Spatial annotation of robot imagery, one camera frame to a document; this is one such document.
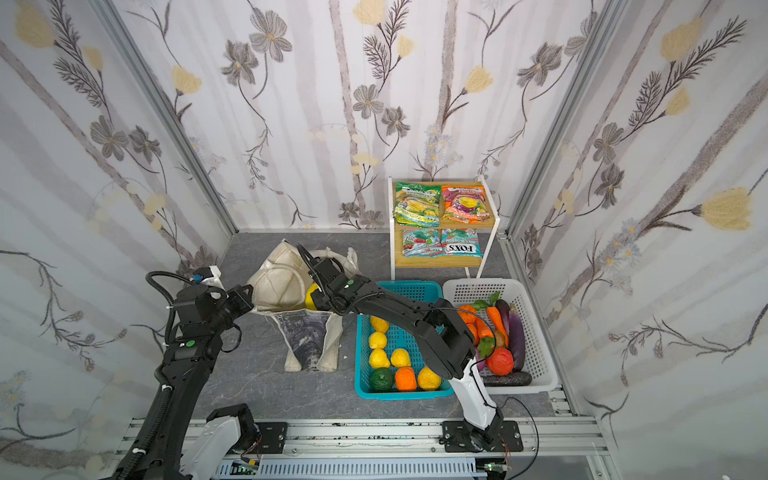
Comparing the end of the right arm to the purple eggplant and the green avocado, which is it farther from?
the purple eggplant

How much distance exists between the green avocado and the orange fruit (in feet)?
0.06

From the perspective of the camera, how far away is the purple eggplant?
0.85 m

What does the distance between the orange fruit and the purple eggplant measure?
284 mm

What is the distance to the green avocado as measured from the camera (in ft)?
2.62
